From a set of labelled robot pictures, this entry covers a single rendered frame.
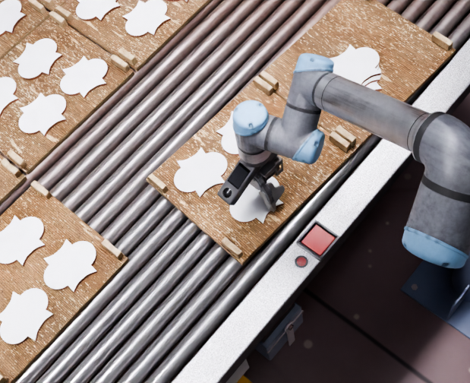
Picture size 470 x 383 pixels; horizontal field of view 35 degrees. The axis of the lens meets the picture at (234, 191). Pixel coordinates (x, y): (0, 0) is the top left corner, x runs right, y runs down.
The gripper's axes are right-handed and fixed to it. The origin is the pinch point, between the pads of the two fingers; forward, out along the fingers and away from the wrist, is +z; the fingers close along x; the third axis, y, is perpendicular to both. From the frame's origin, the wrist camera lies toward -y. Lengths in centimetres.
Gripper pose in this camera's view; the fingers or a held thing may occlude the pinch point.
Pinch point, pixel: (254, 197)
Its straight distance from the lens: 184.2
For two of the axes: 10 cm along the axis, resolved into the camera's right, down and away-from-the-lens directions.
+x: -7.1, -5.9, 4.0
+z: 1.0, 4.7, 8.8
